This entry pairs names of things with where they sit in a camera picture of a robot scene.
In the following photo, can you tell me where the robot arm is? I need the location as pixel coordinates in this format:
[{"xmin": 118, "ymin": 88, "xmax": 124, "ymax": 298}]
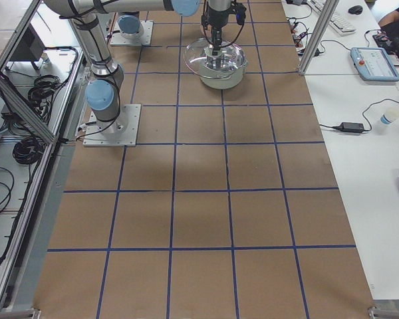
[
  {"xmin": 117, "ymin": 11, "xmax": 144, "ymax": 39},
  {"xmin": 45, "ymin": 1, "xmax": 200, "ymax": 138}
]

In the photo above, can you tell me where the glass pot lid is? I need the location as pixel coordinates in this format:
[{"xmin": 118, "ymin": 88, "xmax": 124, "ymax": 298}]
[{"xmin": 184, "ymin": 38, "xmax": 247, "ymax": 79}]

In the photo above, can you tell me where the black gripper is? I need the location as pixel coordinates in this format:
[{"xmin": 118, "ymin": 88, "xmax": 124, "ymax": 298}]
[{"xmin": 211, "ymin": 25, "xmax": 222, "ymax": 55}]

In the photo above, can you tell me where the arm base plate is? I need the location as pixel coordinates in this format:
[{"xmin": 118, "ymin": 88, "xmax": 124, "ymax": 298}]
[
  {"xmin": 82, "ymin": 104, "xmax": 142, "ymax": 147},
  {"xmin": 110, "ymin": 17, "xmax": 154, "ymax": 47}
]

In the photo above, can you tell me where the aluminium frame post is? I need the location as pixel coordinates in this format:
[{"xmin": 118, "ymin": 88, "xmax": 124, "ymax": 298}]
[{"xmin": 298, "ymin": 0, "xmax": 339, "ymax": 76}]

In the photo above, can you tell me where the black power adapter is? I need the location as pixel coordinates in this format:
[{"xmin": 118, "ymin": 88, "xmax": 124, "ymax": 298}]
[{"xmin": 332, "ymin": 122, "xmax": 366, "ymax": 134}]

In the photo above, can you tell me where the paper cup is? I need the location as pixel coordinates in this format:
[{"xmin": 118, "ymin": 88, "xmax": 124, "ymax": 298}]
[{"xmin": 380, "ymin": 106, "xmax": 399, "ymax": 125}]

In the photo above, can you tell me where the blue teach pendant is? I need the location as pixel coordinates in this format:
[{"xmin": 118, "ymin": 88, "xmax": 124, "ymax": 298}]
[{"xmin": 350, "ymin": 47, "xmax": 399, "ymax": 82}]

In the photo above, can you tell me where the pale green steel pot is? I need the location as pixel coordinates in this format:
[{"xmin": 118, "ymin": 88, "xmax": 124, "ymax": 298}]
[{"xmin": 198, "ymin": 45, "xmax": 248, "ymax": 90}]

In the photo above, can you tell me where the black computer mouse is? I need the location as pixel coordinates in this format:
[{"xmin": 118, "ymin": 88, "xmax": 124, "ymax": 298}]
[{"xmin": 348, "ymin": 5, "xmax": 363, "ymax": 15}]

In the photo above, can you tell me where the white keyboard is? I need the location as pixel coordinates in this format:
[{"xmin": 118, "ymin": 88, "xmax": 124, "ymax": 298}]
[{"xmin": 308, "ymin": 0, "xmax": 356, "ymax": 36}]

